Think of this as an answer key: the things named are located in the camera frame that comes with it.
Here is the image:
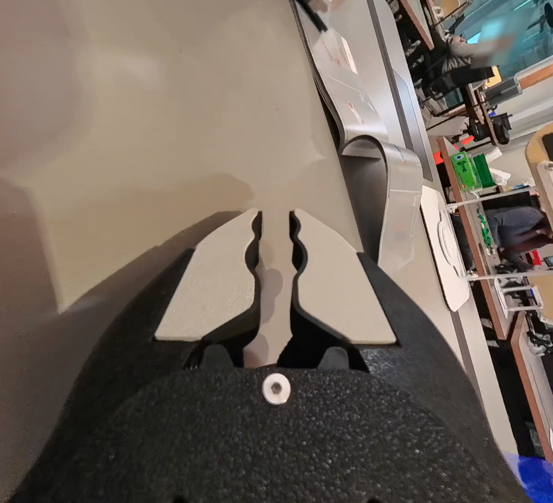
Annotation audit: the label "wood-edged black table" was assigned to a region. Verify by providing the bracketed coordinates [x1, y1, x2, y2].
[524, 122, 553, 322]

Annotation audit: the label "grey instruction booklet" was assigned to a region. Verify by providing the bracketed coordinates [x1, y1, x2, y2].
[294, 0, 425, 275]

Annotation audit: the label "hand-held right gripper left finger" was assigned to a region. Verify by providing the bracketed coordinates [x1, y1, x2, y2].
[153, 208, 264, 344]

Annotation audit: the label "green brick pieces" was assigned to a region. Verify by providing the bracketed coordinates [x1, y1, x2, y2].
[476, 213, 494, 253]

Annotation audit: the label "dark green box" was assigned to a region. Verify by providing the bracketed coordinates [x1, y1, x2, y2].
[473, 154, 498, 187]

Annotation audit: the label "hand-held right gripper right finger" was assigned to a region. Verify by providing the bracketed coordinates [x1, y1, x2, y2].
[289, 209, 398, 346]

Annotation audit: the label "light green toy box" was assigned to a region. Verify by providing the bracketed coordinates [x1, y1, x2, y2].
[449, 151, 482, 190]

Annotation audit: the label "grey desk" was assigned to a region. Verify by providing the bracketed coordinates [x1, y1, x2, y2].
[0, 0, 519, 503]

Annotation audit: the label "blue plastic bin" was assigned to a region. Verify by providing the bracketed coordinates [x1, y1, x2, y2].
[503, 453, 553, 503]

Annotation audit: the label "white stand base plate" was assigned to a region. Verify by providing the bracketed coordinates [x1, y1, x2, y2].
[420, 185, 553, 313]

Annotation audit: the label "wood-edged long table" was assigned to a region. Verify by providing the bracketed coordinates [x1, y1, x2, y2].
[436, 136, 525, 339]

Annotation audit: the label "dark desk cable flap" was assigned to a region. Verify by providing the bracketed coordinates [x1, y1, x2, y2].
[391, 67, 433, 182]

